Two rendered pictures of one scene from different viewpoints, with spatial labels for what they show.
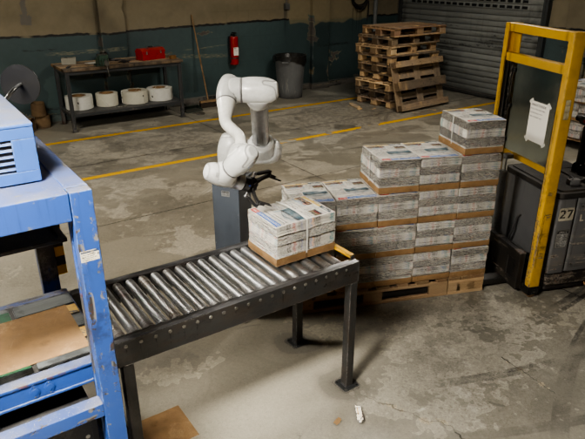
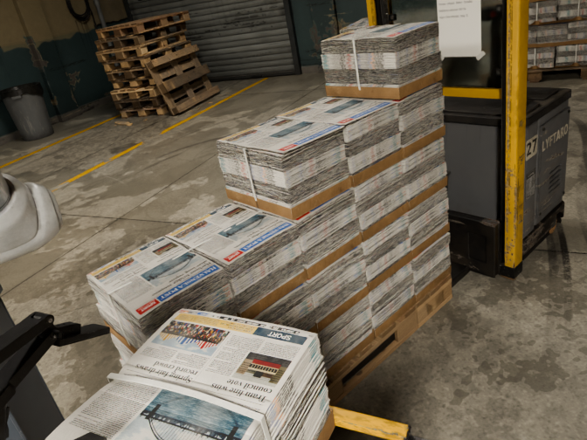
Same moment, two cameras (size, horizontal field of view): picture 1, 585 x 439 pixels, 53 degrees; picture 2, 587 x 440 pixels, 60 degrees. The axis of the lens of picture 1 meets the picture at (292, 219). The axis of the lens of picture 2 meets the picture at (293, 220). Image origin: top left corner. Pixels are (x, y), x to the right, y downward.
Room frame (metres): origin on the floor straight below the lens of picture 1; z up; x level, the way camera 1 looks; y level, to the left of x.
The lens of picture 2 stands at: (2.24, 0.05, 1.55)
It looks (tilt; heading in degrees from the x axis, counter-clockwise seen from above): 26 degrees down; 335
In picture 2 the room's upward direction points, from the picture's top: 11 degrees counter-clockwise
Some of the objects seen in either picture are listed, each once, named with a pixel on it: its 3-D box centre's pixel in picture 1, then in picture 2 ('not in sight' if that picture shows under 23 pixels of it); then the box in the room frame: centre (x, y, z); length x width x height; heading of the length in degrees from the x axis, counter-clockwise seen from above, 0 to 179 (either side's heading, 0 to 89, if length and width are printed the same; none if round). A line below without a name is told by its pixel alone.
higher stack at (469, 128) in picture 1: (462, 202); (391, 182); (3.92, -1.23, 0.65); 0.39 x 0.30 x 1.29; 14
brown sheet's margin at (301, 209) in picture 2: (388, 180); (286, 187); (3.79, -0.66, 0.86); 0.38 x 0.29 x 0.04; 13
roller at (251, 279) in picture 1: (243, 273); not in sight; (2.63, 0.25, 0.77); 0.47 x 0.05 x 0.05; 34
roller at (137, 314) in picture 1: (132, 307); not in sight; (2.30, 0.74, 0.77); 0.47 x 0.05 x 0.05; 34
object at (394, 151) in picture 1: (391, 151); (279, 134); (3.79, -0.67, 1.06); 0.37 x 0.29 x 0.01; 13
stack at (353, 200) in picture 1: (366, 240); (282, 306); (3.75, -0.53, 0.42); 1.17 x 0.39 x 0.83; 104
